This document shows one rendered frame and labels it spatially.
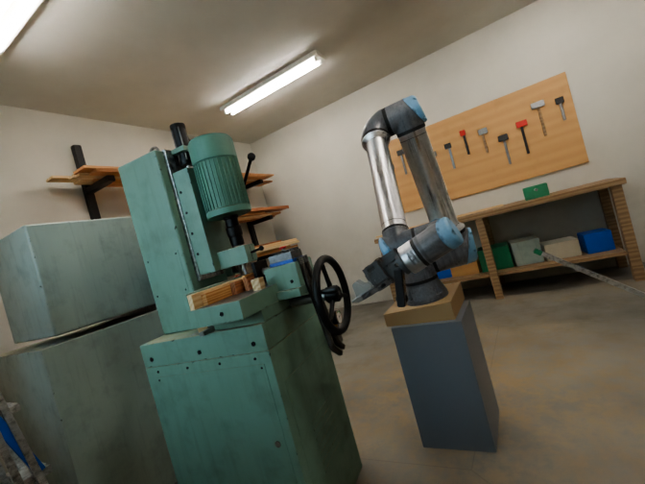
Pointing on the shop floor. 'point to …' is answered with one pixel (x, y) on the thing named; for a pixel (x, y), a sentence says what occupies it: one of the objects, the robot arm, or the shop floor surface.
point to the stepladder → (17, 451)
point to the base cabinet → (258, 416)
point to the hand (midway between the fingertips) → (356, 302)
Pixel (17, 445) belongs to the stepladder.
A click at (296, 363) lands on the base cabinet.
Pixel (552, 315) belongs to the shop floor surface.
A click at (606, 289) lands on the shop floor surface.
